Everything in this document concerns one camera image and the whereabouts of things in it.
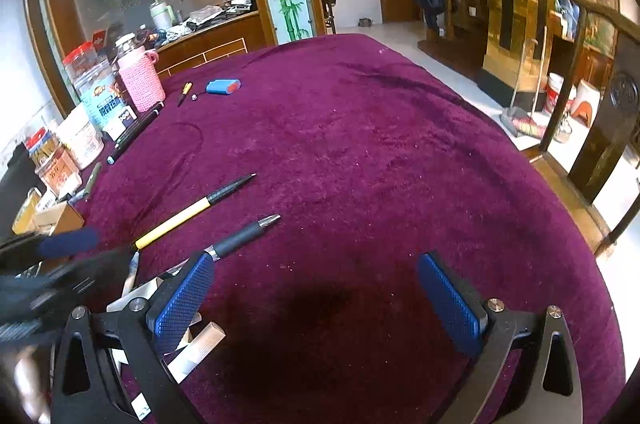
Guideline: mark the blue lighter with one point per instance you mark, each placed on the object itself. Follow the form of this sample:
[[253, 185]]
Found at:
[[224, 87]]

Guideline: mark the chair with hung clothes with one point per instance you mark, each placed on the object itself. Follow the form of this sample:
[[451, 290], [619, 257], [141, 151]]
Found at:
[[327, 2]]

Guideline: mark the yellow and black pen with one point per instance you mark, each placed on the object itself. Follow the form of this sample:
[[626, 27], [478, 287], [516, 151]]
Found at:
[[190, 213]]

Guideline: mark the white bucket with red label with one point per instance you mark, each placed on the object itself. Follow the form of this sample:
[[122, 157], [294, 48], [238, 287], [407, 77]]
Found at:
[[557, 94]]

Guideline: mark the dark wooden chair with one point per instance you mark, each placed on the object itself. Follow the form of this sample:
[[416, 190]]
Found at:
[[607, 129]]

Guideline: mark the purple velvet tablecloth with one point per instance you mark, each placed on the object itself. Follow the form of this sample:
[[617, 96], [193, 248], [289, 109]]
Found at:
[[375, 154]]

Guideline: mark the black pen with grey grip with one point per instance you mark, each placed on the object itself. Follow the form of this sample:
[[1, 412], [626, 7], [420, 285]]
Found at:
[[240, 236]]

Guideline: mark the white kettle with green lid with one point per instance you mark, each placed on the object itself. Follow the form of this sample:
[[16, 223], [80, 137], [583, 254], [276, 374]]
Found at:
[[162, 13]]

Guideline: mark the can with blue label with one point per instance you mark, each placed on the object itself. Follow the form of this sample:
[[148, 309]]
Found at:
[[107, 102]]

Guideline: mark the short orange and black pen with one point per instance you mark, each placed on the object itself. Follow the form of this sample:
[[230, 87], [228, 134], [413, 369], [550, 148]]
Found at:
[[185, 93]]

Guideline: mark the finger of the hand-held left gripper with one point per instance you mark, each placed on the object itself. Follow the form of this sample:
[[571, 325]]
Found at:
[[70, 241]]

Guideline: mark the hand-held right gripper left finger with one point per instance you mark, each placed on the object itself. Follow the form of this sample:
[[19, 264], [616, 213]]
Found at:
[[185, 299]]

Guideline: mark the beige paper roll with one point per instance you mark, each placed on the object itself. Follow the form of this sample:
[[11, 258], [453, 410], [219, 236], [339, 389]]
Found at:
[[197, 351]]

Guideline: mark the broom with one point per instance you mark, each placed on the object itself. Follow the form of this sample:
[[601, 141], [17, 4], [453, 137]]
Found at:
[[522, 114]]

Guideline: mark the black box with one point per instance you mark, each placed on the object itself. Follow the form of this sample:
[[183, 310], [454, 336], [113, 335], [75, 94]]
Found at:
[[12, 189]]

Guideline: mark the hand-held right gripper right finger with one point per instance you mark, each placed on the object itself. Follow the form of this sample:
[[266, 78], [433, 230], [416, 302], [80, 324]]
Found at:
[[447, 299]]

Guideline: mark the cardboard box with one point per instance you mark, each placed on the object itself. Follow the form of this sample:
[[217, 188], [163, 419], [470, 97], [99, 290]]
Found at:
[[60, 219]]

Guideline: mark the clear jar with red lid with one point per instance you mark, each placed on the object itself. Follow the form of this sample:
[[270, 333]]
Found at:
[[85, 64]]

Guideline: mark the wooden counter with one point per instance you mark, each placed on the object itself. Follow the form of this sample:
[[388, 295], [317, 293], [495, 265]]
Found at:
[[215, 37]]

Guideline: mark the pink knit sleeve bottle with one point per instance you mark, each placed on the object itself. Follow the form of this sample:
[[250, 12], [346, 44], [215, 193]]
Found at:
[[141, 77]]

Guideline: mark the white and orange bucket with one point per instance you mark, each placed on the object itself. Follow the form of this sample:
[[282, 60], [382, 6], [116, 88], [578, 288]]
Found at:
[[585, 100]]

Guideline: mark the white plastic jar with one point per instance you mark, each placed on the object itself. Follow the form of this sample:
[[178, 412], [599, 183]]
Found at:
[[80, 139]]

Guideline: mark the jar with red label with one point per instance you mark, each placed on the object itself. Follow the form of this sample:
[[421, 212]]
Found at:
[[55, 164]]

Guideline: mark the yellow packet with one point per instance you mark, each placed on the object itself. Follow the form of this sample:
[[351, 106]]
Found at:
[[26, 211]]

